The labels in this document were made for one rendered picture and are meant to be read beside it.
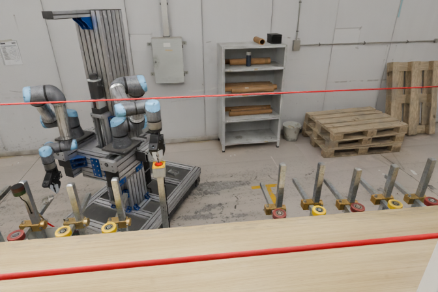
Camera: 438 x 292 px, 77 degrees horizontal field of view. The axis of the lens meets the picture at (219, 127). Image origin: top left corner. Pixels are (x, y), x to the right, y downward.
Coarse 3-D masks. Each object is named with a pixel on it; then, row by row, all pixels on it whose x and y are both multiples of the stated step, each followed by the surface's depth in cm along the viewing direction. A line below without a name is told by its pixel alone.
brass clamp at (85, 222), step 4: (84, 216) 172; (72, 220) 168; (84, 220) 169; (88, 220) 171; (64, 224) 167; (68, 224) 167; (76, 224) 168; (80, 224) 168; (84, 224) 168; (88, 224) 170; (76, 228) 169; (80, 228) 169
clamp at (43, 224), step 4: (24, 220) 168; (28, 220) 168; (40, 220) 168; (44, 220) 168; (20, 224) 165; (24, 224) 165; (28, 224) 165; (32, 224) 165; (36, 224) 165; (40, 224) 166; (44, 224) 167; (20, 228) 164; (32, 228) 165; (36, 228) 166; (40, 228) 165; (44, 228) 167
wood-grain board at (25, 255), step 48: (48, 240) 150; (96, 240) 150; (144, 240) 149; (192, 240) 149; (240, 240) 149; (288, 240) 148; (336, 240) 148; (432, 240) 148; (0, 288) 125; (48, 288) 124; (96, 288) 124; (144, 288) 124; (192, 288) 124; (240, 288) 124; (288, 288) 123; (336, 288) 123; (384, 288) 123
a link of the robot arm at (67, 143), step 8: (48, 88) 187; (56, 88) 191; (48, 96) 188; (56, 96) 190; (64, 96) 194; (56, 104) 191; (64, 104) 195; (56, 112) 193; (64, 112) 195; (64, 120) 195; (64, 128) 196; (64, 136) 197; (64, 144) 198; (72, 144) 200
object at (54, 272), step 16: (368, 240) 40; (384, 240) 40; (400, 240) 40; (416, 240) 40; (192, 256) 38; (208, 256) 38; (224, 256) 38; (240, 256) 38; (16, 272) 36; (32, 272) 36; (48, 272) 36; (64, 272) 36; (80, 272) 36
